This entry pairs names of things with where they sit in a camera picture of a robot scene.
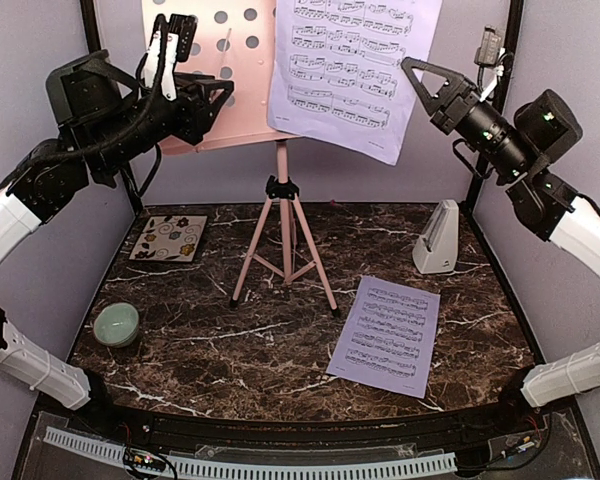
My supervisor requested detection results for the pink music stand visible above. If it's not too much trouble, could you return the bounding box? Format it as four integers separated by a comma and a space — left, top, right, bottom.
142, 1, 340, 315

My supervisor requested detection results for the sticker sheet card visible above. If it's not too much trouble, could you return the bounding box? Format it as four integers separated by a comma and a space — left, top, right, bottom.
129, 215, 207, 263

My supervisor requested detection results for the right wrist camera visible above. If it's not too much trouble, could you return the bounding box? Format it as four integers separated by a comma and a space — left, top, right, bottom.
514, 89, 583, 164

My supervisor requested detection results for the left black frame post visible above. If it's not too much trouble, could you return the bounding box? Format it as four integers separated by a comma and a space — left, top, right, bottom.
79, 0, 143, 216

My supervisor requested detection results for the white metronome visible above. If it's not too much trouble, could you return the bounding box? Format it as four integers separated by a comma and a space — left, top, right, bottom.
412, 200, 459, 274

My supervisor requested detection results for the purple sheet music page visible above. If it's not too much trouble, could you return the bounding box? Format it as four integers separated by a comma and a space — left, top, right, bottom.
327, 276, 440, 399
267, 0, 442, 165

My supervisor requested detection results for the right black frame post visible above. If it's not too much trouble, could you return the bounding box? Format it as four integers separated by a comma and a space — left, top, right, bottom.
465, 0, 525, 215

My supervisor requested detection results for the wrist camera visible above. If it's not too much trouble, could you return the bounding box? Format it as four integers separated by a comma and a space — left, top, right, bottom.
514, 89, 583, 164
45, 49, 138, 126

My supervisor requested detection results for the green ceramic bowl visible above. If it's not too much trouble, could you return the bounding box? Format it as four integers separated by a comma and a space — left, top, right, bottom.
93, 302, 139, 348

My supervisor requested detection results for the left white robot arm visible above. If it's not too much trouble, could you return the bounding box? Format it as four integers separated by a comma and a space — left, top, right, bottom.
0, 71, 132, 359

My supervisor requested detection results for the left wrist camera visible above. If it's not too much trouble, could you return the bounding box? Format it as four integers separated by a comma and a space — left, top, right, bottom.
45, 49, 138, 126

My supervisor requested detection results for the black frame post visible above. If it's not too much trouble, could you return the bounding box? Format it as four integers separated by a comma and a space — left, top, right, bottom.
79, 0, 143, 216
465, 0, 525, 215

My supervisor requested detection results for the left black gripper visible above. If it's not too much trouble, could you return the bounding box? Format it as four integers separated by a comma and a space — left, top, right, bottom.
84, 68, 234, 174

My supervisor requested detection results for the white slotted cable duct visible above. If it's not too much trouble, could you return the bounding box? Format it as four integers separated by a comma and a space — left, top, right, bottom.
43, 427, 458, 479

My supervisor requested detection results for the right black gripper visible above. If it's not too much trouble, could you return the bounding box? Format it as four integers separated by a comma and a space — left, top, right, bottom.
402, 55, 536, 180

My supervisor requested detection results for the black front rail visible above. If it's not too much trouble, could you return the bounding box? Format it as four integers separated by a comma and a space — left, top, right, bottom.
29, 387, 576, 451

